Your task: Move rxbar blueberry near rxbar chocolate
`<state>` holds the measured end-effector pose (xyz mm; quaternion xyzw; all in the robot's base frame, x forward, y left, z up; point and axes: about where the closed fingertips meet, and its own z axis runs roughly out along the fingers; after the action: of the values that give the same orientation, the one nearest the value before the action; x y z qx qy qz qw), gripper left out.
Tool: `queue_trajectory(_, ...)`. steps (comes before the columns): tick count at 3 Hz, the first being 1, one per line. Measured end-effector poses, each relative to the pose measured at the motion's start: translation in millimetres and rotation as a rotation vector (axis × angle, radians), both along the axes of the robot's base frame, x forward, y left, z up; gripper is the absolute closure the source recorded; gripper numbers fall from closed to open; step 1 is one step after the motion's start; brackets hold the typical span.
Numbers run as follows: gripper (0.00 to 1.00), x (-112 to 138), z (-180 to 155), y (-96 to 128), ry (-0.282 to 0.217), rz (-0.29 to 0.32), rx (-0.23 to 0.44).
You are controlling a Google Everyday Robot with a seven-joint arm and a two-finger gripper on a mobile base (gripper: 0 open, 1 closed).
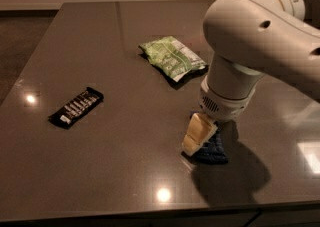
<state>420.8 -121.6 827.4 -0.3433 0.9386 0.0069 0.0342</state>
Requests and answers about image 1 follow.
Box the green snack bag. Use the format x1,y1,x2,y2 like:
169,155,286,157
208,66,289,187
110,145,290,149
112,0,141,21
139,36,207,82

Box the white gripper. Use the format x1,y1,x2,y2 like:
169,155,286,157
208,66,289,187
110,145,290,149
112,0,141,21
182,77,255,156

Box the blue rxbar blueberry bar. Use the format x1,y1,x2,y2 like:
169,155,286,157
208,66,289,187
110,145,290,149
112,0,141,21
192,121,228,164

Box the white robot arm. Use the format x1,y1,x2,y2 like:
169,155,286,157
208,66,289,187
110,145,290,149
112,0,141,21
182,0,320,156

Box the black rxbar chocolate bar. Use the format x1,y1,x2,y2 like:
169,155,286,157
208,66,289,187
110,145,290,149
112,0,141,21
48,87,104,129

